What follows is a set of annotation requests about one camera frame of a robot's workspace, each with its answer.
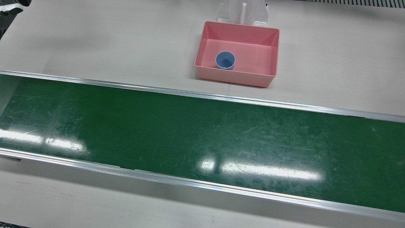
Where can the blue plastic cup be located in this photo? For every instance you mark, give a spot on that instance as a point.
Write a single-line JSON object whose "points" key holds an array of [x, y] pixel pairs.
{"points": [[225, 60]]}

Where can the white metal bracket stand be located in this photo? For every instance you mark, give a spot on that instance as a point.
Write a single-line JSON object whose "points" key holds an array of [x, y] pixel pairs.
{"points": [[234, 12]]}

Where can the green conveyor belt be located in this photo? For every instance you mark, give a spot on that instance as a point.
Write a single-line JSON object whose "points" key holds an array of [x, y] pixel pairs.
{"points": [[190, 133]]}

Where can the aluminium conveyor rail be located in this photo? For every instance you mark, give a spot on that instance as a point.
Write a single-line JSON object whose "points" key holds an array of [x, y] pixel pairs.
{"points": [[202, 184], [202, 95]]}

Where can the black ribbed vent grille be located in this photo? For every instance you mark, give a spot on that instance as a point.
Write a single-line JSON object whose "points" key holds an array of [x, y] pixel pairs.
{"points": [[364, 2]]}

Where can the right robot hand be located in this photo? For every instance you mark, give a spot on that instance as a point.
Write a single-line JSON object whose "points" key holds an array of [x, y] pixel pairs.
{"points": [[12, 3]]}

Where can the pink plastic box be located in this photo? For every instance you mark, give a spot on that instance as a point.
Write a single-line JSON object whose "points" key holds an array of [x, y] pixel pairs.
{"points": [[253, 57]]}

